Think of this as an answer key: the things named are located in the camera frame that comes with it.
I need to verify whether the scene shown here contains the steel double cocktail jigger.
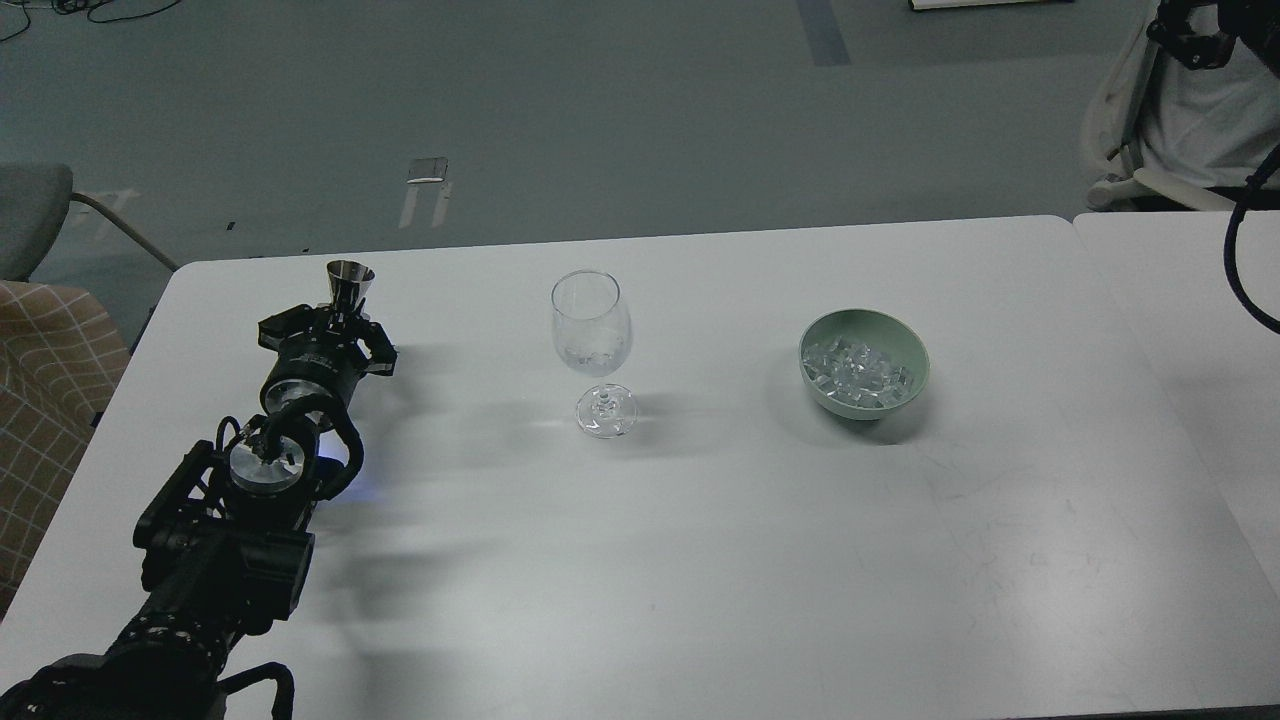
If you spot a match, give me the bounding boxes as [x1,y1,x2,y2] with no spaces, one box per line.
[326,260,376,327]

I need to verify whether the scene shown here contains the silver floor plate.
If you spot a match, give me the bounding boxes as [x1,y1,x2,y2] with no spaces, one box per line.
[404,156,449,184]

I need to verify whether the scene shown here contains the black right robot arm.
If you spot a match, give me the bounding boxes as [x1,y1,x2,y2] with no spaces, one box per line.
[1146,1,1279,334]

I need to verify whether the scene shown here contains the pile of clear ice cubes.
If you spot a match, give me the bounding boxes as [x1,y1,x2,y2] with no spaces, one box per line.
[800,336,915,409]

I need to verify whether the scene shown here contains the black floor cables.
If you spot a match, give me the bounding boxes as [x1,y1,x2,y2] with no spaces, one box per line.
[0,0,180,44]

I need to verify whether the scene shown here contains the white board on floor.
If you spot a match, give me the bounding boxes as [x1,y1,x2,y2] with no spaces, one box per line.
[908,0,1075,12]

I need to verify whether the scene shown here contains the grey chair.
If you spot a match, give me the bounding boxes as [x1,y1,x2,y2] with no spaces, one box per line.
[1,161,179,282]

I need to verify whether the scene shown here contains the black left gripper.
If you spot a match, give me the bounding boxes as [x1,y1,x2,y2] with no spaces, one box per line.
[257,305,399,414]

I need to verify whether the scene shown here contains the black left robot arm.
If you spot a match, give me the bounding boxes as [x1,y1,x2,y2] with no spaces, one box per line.
[3,300,397,719]

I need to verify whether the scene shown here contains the tan checkered cushion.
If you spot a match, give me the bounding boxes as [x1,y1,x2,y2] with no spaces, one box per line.
[1,281,131,612]

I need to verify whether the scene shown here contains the clear wine glass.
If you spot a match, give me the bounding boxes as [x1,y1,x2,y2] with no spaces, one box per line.
[550,269,639,439]

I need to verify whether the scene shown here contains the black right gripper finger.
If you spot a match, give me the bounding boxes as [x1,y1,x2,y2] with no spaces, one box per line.
[1147,1,1235,70]

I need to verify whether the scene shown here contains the green bowl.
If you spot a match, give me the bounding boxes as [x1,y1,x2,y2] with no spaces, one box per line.
[796,309,932,421]

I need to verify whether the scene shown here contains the white office chair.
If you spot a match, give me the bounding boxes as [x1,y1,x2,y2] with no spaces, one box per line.
[1080,10,1233,211]

